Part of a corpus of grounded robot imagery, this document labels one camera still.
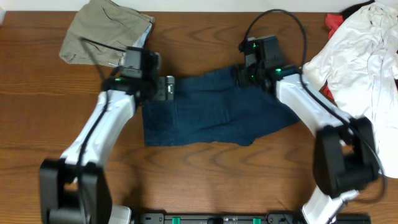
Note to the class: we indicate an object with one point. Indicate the red garment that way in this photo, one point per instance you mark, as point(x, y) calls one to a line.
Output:
point(332, 22)

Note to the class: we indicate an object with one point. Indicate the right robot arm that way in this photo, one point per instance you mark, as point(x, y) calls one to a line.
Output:
point(344, 158)

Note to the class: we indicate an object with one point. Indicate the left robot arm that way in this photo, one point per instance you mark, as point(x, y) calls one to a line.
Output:
point(73, 188)

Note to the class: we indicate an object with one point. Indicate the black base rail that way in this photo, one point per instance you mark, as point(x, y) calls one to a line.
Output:
point(270, 218)

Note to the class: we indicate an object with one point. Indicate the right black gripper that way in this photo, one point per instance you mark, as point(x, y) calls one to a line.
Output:
point(244, 75)

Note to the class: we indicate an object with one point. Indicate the navy blue shorts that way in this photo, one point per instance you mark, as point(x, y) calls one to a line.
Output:
point(212, 108)

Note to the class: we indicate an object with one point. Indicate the folded khaki shorts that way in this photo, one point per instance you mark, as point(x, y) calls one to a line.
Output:
point(105, 22)

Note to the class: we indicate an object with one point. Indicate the black garment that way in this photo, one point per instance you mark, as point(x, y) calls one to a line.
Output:
point(352, 9)

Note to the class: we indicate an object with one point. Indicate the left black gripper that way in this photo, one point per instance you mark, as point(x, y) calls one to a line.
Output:
point(160, 88)

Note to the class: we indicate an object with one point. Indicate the white patterned shirt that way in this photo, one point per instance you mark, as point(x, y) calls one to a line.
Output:
point(359, 65)

